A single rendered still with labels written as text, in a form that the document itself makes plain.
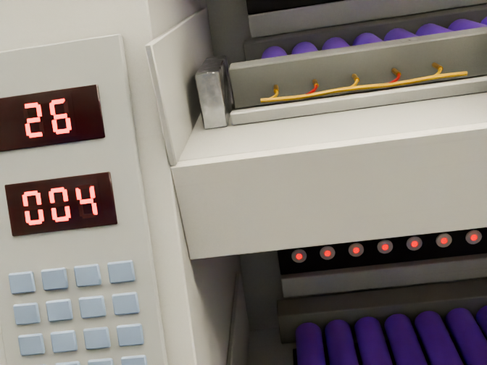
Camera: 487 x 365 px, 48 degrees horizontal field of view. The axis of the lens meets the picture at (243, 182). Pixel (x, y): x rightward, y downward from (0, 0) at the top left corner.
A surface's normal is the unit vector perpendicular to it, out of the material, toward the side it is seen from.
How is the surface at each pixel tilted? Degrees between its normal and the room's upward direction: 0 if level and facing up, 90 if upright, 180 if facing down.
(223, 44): 90
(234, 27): 90
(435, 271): 108
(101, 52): 90
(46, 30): 90
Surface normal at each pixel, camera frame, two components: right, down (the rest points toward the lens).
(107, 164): -0.09, 0.07
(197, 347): 0.99, -0.12
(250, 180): -0.04, 0.37
